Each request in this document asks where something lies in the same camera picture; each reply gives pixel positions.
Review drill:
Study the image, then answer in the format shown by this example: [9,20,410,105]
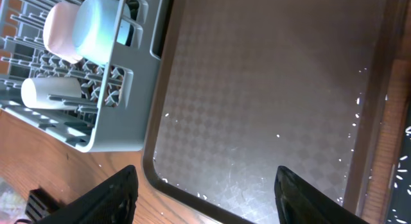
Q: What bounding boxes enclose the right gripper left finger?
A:
[39,165,138,224]

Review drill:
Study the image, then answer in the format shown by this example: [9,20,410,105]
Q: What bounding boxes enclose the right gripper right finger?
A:
[274,166,367,224]

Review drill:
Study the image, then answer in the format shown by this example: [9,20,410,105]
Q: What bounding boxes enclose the rice and nut leftovers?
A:
[387,124,411,224]

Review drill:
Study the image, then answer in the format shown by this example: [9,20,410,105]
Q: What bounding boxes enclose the white cup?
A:
[21,77,82,110]

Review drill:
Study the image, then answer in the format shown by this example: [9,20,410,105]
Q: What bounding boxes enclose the light blue bowl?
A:
[72,0,119,65]

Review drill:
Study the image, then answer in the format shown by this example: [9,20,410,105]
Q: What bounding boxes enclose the grey dishwasher rack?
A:
[1,0,171,152]

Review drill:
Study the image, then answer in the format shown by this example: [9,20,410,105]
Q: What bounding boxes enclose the dark brown serving tray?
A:
[142,0,409,223]

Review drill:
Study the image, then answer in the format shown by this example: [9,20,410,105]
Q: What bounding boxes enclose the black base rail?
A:
[13,188,61,224]

